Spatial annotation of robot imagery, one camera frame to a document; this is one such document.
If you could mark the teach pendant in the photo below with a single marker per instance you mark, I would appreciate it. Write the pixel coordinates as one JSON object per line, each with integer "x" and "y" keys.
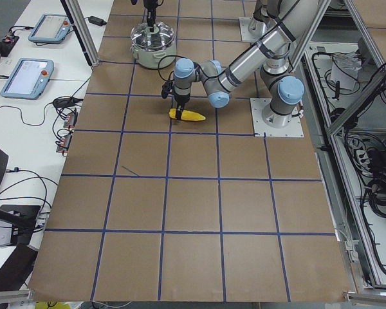
{"x": 28, "y": 79}
{"x": 51, "y": 28}

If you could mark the aluminium frame post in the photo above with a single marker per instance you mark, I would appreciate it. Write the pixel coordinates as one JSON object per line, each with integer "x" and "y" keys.
{"x": 78, "y": 22}

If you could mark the far teach pendant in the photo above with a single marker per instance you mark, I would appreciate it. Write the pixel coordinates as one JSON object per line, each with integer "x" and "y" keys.
{"x": 51, "y": 28}

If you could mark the glass pot lid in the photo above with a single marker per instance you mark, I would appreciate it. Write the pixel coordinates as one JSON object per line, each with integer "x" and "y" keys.
{"x": 157, "y": 38}

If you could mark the black monitor stand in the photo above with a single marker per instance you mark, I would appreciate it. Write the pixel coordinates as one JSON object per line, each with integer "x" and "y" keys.
{"x": 17, "y": 224}

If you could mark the pale green cooking pot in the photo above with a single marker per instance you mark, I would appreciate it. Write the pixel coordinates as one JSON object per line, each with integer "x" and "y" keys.
{"x": 153, "y": 59}

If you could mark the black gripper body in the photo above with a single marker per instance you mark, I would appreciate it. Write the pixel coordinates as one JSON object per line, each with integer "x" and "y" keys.
{"x": 150, "y": 13}
{"x": 181, "y": 99}

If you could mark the near teach pendant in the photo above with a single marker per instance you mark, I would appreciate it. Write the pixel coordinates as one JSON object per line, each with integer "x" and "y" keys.
{"x": 28, "y": 79}

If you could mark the black electronics box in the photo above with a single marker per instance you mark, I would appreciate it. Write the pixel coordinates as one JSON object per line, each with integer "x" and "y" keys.
{"x": 7, "y": 44}

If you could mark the aluminium side frame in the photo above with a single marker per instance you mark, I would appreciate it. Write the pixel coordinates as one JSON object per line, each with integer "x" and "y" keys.
{"x": 345, "y": 68}

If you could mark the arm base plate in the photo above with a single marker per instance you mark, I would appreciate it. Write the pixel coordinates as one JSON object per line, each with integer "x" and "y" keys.
{"x": 251, "y": 30}
{"x": 268, "y": 124}

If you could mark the black power adapter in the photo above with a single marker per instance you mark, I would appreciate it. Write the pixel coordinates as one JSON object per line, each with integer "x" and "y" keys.
{"x": 97, "y": 21}

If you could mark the yellow corn cob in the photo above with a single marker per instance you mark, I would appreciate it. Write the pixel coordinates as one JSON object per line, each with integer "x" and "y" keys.
{"x": 187, "y": 115}

